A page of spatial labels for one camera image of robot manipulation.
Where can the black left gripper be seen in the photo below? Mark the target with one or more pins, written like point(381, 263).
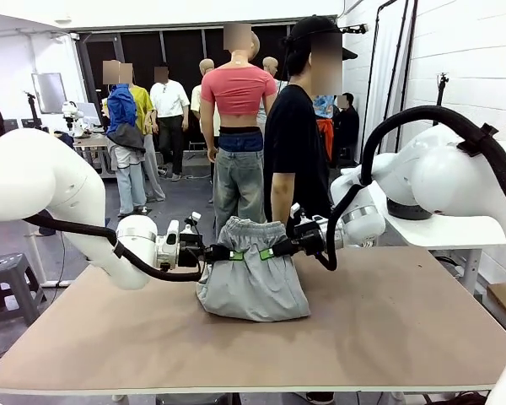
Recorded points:
point(192, 249)

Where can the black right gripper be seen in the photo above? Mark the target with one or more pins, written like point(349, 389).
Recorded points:
point(310, 240)

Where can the grey training pants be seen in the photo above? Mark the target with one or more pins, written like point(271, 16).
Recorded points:
point(253, 291)

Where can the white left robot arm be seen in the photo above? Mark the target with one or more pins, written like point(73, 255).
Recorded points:
point(46, 177)

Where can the person's right forearm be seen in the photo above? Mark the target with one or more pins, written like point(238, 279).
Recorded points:
point(281, 202)

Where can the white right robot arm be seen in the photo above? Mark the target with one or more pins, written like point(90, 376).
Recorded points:
point(447, 177)

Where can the person in black t-shirt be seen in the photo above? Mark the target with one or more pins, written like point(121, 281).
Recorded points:
point(295, 139)

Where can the person in black clothes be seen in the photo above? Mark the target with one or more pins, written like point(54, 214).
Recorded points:
point(348, 122)

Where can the figure in floral blue shirt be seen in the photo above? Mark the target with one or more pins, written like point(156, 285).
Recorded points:
point(322, 105)

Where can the person in white shirt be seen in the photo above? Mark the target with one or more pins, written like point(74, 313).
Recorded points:
point(168, 99)

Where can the mannequin with red top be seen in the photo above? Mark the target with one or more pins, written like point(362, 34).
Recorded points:
point(236, 88)

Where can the mannequin with yellow shirt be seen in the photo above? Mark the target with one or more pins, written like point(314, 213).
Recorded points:
point(144, 105)

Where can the wooden background table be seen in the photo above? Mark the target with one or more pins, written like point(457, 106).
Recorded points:
point(88, 142)

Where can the mannequin with blue jacket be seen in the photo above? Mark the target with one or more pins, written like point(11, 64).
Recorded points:
point(120, 109)

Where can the bald beige mannequin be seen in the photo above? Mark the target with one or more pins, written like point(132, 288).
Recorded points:
point(270, 65)

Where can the dark blue jeans form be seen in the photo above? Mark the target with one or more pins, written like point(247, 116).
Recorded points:
point(65, 138)

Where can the small white background robot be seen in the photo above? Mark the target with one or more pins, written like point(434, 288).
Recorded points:
point(69, 110)

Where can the grey plastic stool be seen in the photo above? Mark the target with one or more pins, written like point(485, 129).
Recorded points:
point(4, 270)

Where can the black baseball cap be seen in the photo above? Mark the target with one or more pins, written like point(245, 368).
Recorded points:
point(312, 27)

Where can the grey framed board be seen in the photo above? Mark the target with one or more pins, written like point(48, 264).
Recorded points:
point(46, 93)

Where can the black tripod with slanted pole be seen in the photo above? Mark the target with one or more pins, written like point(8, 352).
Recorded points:
point(29, 96)

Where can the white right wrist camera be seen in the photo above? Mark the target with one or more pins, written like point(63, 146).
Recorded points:
point(296, 211)

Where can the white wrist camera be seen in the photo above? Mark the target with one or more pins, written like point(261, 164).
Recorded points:
point(195, 217)
point(296, 211)

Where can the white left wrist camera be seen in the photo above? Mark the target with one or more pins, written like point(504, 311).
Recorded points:
point(195, 217)

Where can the black wall pipe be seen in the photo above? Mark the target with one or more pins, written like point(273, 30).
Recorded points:
point(372, 84)
point(391, 84)
point(405, 84)

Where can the black tripod by white wall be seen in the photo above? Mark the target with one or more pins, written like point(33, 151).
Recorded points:
point(443, 79)

